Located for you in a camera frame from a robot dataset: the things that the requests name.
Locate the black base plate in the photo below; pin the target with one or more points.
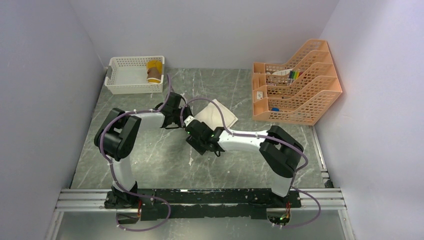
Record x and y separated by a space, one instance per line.
210 203

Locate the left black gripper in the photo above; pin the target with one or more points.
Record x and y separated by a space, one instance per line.
188 111

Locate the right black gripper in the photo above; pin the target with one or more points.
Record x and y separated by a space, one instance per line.
200 148

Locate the yellow brown bear towel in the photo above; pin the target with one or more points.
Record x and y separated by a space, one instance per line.
154 71

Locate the white plastic basket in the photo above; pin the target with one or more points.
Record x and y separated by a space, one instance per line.
128 75

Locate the white towel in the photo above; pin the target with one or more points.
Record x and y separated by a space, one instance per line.
211 116

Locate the colourful pens in organizer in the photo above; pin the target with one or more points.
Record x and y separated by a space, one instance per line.
293 75

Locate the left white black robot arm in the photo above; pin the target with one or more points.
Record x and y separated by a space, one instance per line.
116 139

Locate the aluminium rail frame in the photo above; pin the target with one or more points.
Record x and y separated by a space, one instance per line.
167 161

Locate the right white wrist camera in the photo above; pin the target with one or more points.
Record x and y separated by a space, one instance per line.
188 120

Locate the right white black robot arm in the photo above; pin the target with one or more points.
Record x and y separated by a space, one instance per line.
279 149

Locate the orange plastic file organizer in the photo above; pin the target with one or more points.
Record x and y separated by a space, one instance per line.
303 101

